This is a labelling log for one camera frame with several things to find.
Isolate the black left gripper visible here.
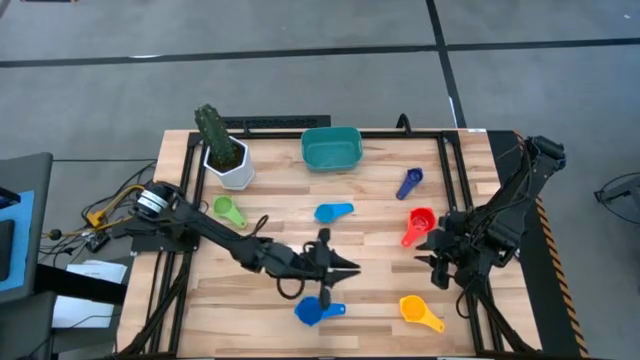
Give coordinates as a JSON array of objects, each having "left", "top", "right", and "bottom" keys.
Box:
[{"left": 272, "top": 227, "right": 363, "bottom": 311}]

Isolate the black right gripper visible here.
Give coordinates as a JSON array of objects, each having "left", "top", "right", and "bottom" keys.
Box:
[{"left": 414, "top": 211, "right": 484, "bottom": 291}]

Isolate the large orange-red measuring cup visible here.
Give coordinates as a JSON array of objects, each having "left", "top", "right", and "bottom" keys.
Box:
[{"left": 400, "top": 206, "right": 438, "bottom": 249}]

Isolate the light blue measuring cup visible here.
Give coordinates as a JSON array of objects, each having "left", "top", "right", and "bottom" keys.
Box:
[{"left": 313, "top": 201, "right": 355, "bottom": 225}]

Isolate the yellow measuring cup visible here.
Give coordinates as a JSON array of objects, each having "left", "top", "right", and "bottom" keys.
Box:
[{"left": 398, "top": 294, "right": 447, "bottom": 334}]

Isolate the small indigo measuring cup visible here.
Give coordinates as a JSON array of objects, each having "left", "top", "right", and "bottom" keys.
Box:
[{"left": 395, "top": 167, "right": 425, "bottom": 201}]

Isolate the green measuring cup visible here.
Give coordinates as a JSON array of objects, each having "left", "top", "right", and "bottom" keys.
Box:
[{"left": 212, "top": 194, "right": 249, "bottom": 230}]

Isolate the teal plastic basket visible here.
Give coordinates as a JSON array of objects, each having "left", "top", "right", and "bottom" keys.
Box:
[{"left": 300, "top": 125, "right": 365, "bottom": 174}]

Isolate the black mat with hazard stripes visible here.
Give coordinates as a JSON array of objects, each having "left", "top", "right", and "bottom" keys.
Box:
[{"left": 487, "top": 129, "right": 592, "bottom": 359}]

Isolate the white hexagonal plant pot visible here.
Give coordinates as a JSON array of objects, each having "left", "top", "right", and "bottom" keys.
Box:
[{"left": 202, "top": 135, "right": 257, "bottom": 192}]

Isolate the green cactus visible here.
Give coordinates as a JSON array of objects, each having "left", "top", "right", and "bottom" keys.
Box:
[{"left": 193, "top": 103, "right": 240, "bottom": 169}]

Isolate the white paper sheet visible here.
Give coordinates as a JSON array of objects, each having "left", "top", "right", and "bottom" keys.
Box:
[{"left": 51, "top": 259, "right": 129, "bottom": 330}]

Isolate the blue pad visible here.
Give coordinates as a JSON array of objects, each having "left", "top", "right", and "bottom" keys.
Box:
[{"left": 0, "top": 189, "right": 35, "bottom": 294}]

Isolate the grey desk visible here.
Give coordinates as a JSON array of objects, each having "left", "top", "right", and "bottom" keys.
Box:
[{"left": 0, "top": 152, "right": 55, "bottom": 306}]

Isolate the black aluminium table frame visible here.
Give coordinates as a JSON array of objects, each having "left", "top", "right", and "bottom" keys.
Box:
[{"left": 115, "top": 127, "right": 541, "bottom": 359}]

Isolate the yellow cable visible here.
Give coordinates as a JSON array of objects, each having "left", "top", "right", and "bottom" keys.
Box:
[{"left": 85, "top": 184, "right": 146, "bottom": 229}]

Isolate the black cable bundle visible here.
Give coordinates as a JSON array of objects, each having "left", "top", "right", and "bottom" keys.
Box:
[{"left": 42, "top": 159, "right": 157, "bottom": 257}]

